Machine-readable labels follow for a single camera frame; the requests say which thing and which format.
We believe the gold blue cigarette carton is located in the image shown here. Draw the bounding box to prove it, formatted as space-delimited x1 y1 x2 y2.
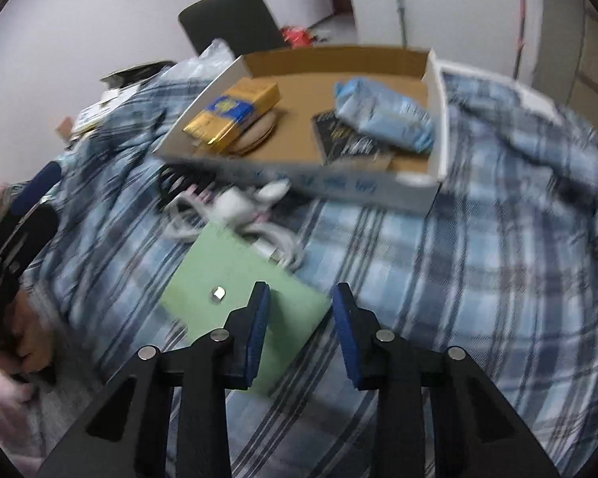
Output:
183 78 281 153

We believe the red plastic bag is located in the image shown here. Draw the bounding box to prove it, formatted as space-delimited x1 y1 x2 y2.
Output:
281 26 319 49

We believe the gold refrigerator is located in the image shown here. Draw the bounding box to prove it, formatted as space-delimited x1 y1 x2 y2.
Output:
533 0 598 130

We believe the round wooden coaster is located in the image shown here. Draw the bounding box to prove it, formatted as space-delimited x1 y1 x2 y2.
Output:
226 110 279 155

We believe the dark folder on table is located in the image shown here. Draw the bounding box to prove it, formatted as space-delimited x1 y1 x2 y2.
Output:
100 61 176 90

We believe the shallow cardboard box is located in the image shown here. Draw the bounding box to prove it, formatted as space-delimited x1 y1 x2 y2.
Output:
154 45 449 215

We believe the grey green mop handle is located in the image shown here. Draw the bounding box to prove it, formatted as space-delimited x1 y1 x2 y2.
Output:
396 0 407 47

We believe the dark grey chair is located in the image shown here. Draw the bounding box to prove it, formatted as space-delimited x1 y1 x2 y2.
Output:
178 0 287 56

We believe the black hair clip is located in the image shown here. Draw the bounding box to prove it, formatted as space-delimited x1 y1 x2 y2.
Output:
157 164 217 210

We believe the blue tissue packet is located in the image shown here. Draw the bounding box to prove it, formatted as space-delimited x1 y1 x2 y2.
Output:
335 78 435 154

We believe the red broom handle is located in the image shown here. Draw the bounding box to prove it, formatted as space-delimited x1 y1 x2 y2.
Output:
512 0 527 80

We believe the person's left hand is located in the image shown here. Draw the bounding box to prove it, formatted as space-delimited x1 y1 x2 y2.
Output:
0 289 55 376

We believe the blue plaid shirt cloth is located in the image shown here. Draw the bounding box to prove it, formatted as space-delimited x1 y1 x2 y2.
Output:
27 73 598 477

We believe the white charger with cable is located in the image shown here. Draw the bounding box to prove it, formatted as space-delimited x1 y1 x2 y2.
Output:
163 179 305 272

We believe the clear plastic bag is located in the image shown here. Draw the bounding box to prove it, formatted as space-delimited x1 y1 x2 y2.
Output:
162 38 235 81

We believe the green snap pouch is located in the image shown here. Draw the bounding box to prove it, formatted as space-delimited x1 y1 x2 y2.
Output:
161 223 330 394

